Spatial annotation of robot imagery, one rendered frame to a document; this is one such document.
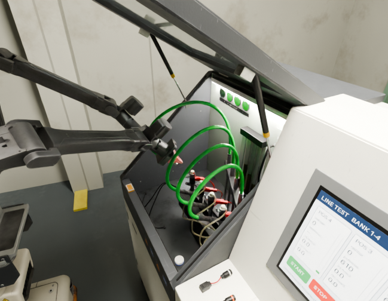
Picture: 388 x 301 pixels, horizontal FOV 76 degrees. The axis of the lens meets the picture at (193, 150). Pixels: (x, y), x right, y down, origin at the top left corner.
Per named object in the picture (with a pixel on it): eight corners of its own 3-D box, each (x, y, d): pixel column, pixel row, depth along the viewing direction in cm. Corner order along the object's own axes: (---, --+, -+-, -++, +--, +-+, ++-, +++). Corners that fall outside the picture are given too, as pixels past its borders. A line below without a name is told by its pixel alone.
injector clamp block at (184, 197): (179, 214, 128) (177, 192, 119) (195, 207, 132) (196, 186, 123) (214, 269, 103) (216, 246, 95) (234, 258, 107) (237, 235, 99)
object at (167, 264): (125, 201, 140) (121, 180, 131) (133, 199, 142) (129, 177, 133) (171, 303, 95) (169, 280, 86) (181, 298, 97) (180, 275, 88)
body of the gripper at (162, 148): (178, 148, 96) (164, 138, 92) (161, 166, 99) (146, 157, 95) (174, 140, 101) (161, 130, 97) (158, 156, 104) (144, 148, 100)
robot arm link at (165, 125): (124, 132, 88) (138, 151, 86) (146, 110, 84) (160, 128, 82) (143, 134, 99) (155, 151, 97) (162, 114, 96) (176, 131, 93)
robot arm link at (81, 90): (-4, 60, 88) (-16, 66, 79) (1, 44, 86) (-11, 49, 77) (112, 110, 109) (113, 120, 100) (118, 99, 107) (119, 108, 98)
